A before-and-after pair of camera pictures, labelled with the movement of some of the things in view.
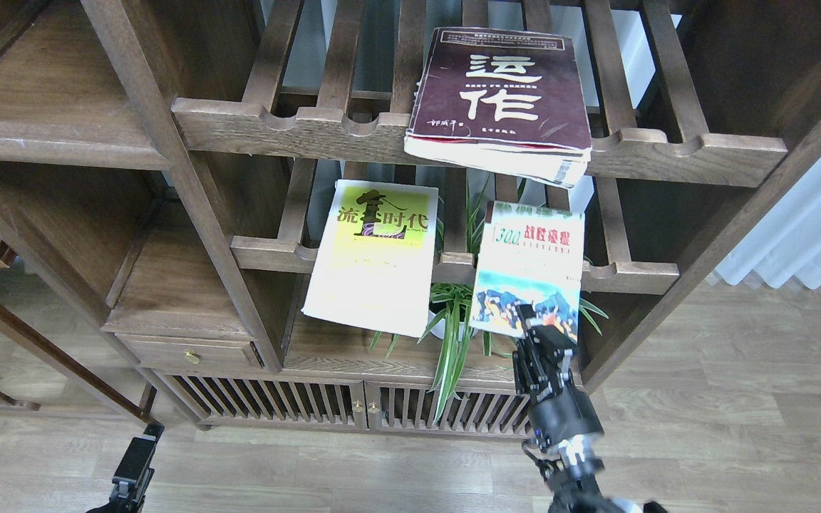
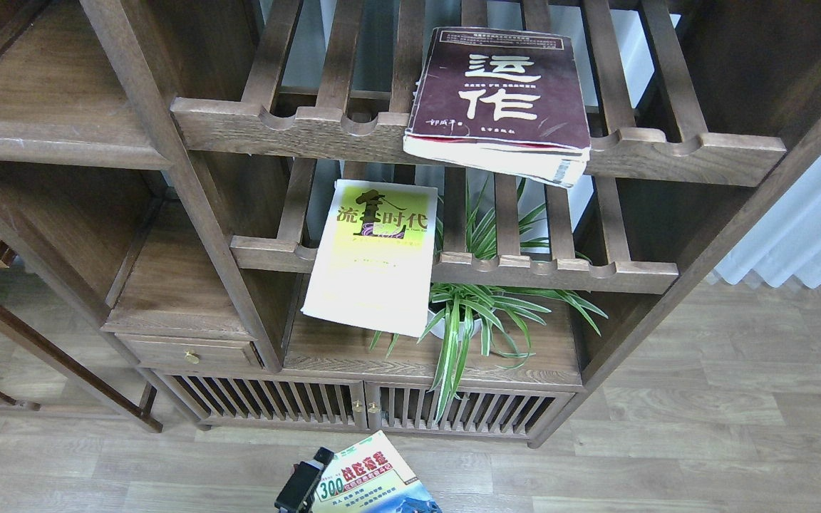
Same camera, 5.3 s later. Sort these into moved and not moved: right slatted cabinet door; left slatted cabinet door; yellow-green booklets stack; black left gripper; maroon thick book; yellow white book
Moved: yellow-green booklets stack; black left gripper
Not moved: left slatted cabinet door; right slatted cabinet door; yellow white book; maroon thick book
